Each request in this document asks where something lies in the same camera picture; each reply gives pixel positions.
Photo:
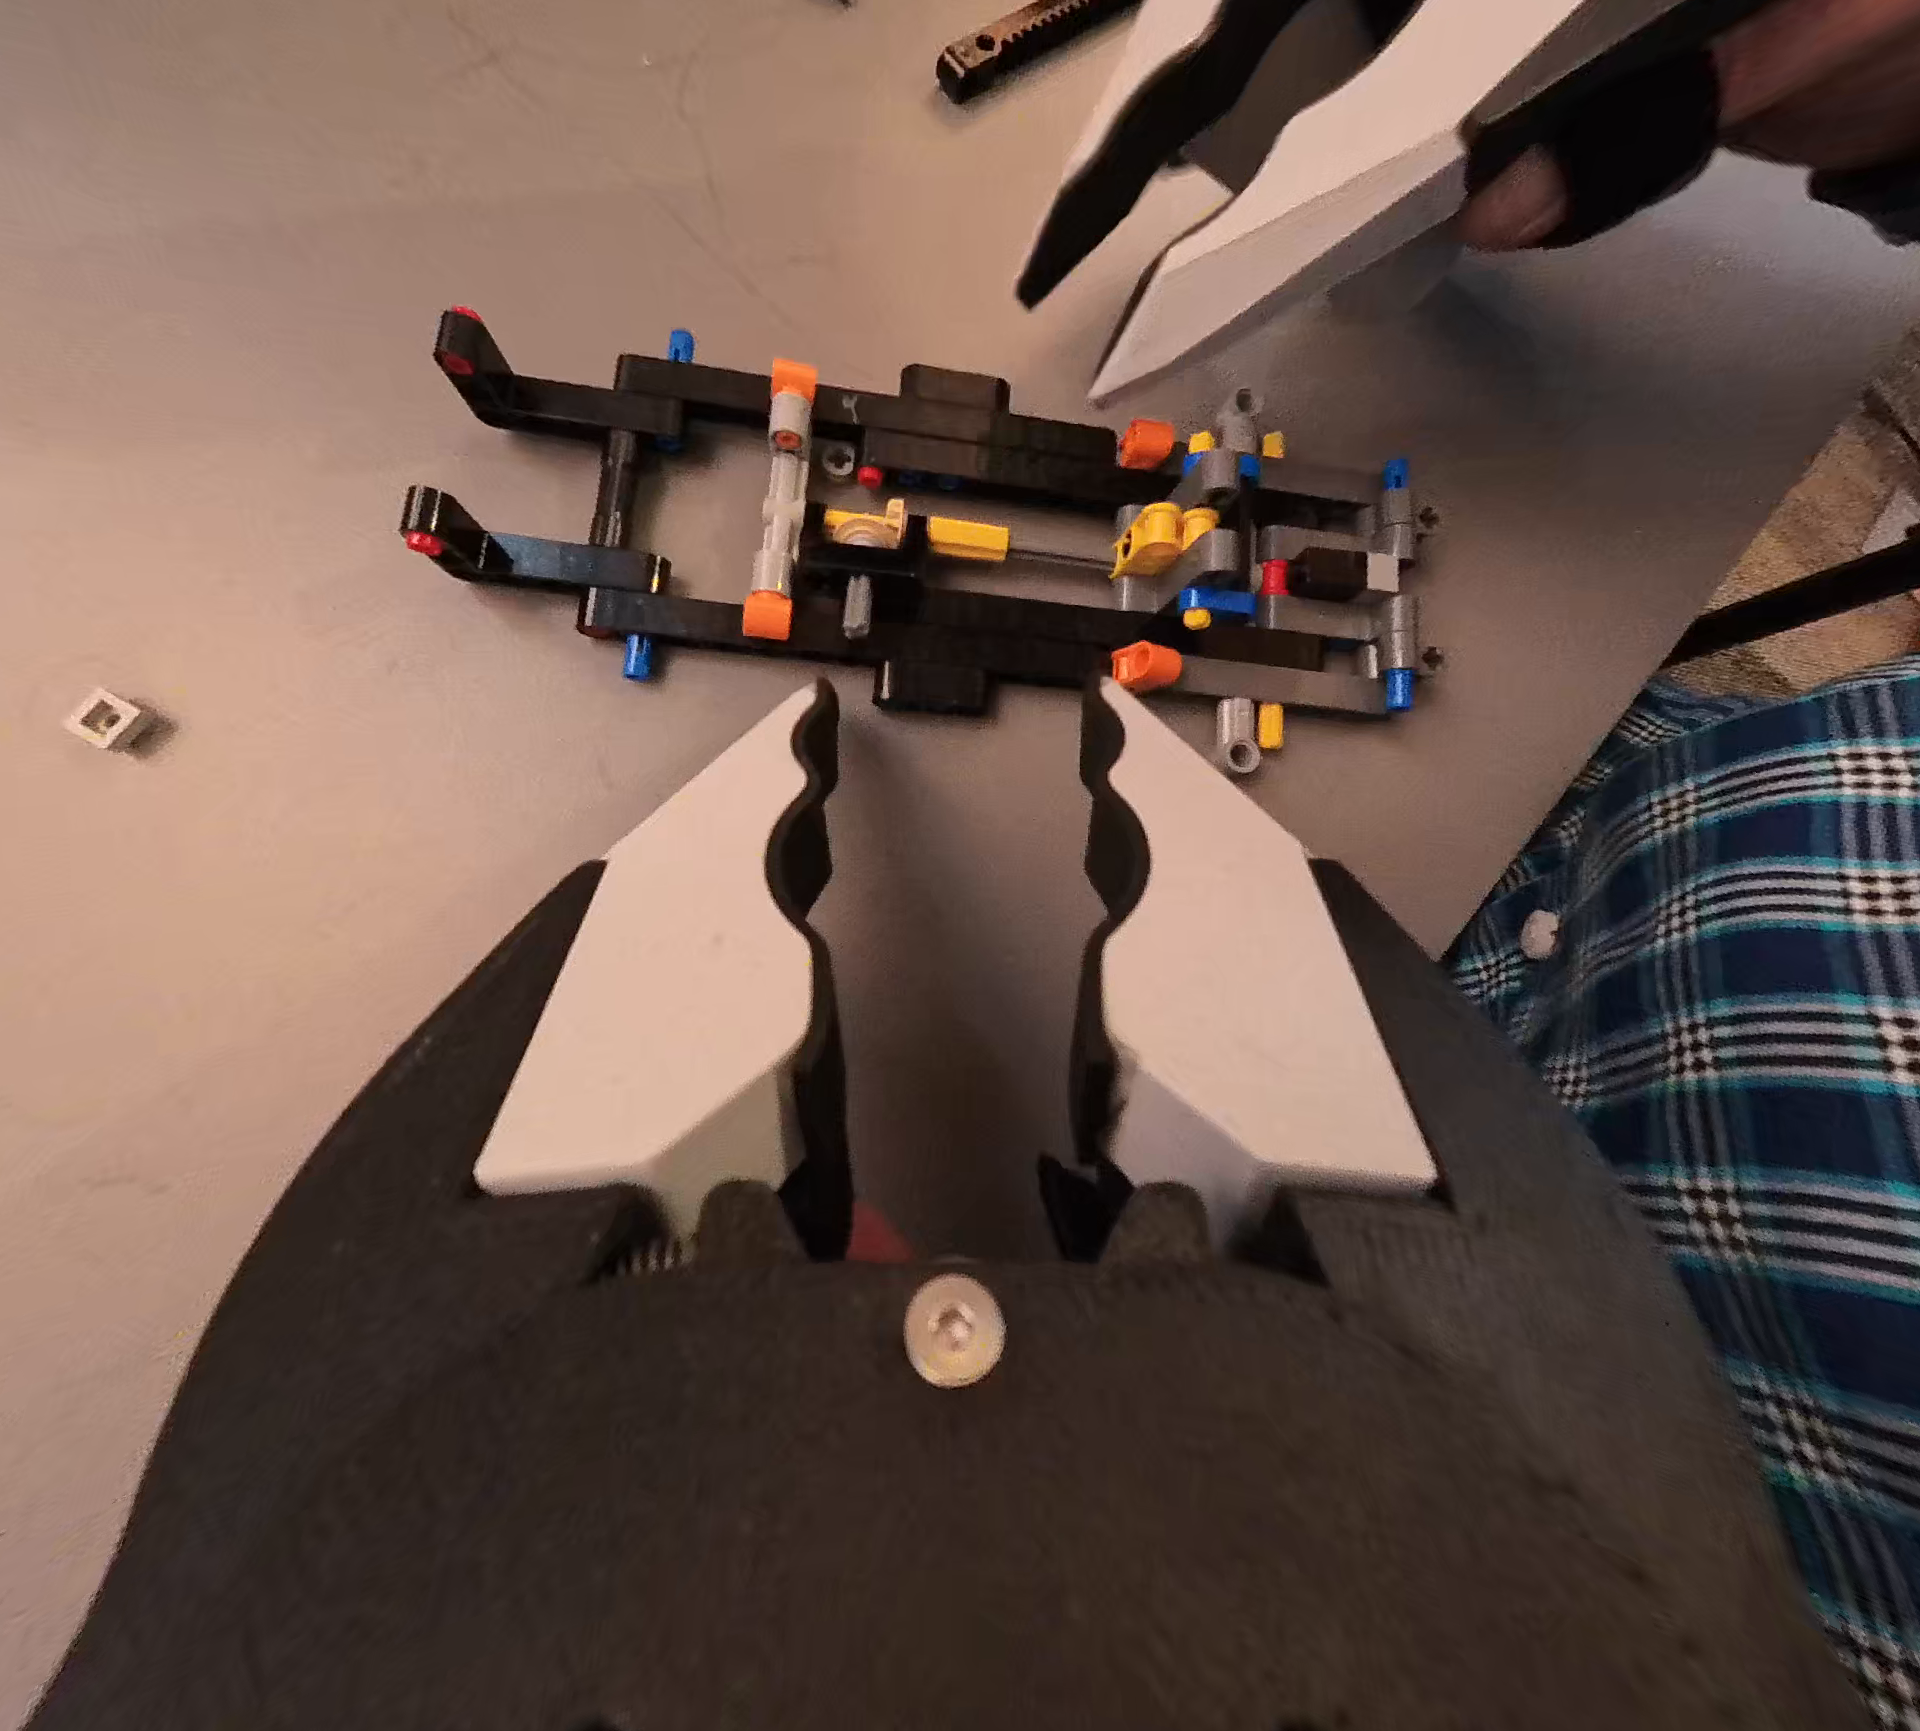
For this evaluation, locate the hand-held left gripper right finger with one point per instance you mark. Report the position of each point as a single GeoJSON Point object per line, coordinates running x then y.
{"type": "Point", "coordinates": [1260, 1013]}

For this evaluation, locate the blue plaid shirt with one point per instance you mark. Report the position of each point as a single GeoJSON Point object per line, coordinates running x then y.
{"type": "Point", "coordinates": [1771, 1013]}

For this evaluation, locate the person's right hand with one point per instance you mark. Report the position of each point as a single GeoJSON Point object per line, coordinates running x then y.
{"type": "Point", "coordinates": [1831, 67]}

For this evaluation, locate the small grey square lego piece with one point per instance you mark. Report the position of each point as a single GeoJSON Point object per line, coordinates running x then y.
{"type": "Point", "coordinates": [104, 719]}

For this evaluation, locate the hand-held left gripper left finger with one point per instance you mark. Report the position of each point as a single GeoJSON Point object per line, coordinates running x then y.
{"type": "Point", "coordinates": [660, 1013]}

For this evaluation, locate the black metal bar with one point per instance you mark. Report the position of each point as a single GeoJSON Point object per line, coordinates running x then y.
{"type": "Point", "coordinates": [1801, 599]}

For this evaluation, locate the black lego gear rack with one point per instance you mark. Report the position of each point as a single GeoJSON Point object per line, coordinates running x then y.
{"type": "Point", "coordinates": [1051, 15]}

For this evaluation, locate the black lego chassis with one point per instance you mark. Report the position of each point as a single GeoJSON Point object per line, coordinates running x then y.
{"type": "Point", "coordinates": [974, 427]}

